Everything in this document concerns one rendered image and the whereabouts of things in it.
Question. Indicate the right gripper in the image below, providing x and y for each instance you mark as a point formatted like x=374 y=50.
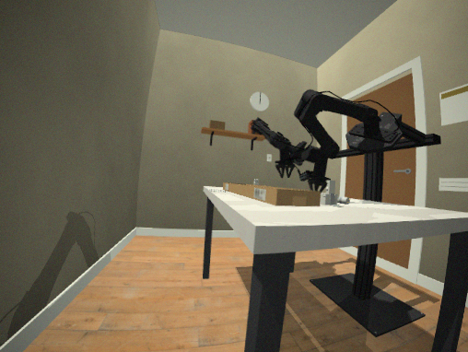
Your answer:
x=284 y=159

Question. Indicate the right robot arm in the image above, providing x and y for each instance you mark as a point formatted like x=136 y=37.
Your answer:
x=266 y=132

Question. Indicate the white long tube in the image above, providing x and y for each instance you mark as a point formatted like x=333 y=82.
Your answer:
x=343 y=200

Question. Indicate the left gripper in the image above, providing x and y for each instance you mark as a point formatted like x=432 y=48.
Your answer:
x=317 y=180

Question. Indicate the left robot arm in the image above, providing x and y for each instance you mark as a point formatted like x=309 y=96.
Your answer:
x=317 y=102

